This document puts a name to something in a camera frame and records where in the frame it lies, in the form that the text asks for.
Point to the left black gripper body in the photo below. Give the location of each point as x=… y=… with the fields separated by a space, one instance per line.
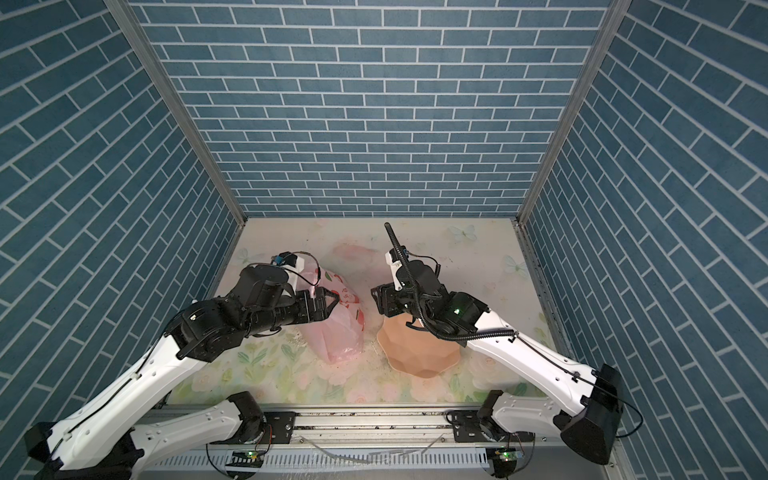
x=295 y=310

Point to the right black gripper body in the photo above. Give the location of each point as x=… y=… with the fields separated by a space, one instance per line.
x=397 y=301

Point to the pink plastic bag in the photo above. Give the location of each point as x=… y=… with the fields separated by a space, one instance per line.
x=340 y=337

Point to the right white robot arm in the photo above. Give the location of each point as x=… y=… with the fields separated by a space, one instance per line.
x=586 y=405

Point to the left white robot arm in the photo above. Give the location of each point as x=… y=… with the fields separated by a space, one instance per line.
x=105 y=440

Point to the pink scalloped bowl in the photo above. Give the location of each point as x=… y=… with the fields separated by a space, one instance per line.
x=419 y=354

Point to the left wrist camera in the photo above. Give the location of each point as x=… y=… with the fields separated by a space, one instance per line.
x=289 y=260

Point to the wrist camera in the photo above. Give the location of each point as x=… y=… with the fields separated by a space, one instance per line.
x=399 y=276
x=289 y=260

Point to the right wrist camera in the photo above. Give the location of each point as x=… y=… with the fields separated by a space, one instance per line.
x=399 y=276

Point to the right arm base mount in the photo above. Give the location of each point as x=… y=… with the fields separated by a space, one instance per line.
x=468 y=427

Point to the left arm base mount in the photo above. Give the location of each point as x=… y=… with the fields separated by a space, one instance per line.
x=274 y=428

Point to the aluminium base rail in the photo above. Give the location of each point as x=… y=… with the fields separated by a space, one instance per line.
x=372 y=426

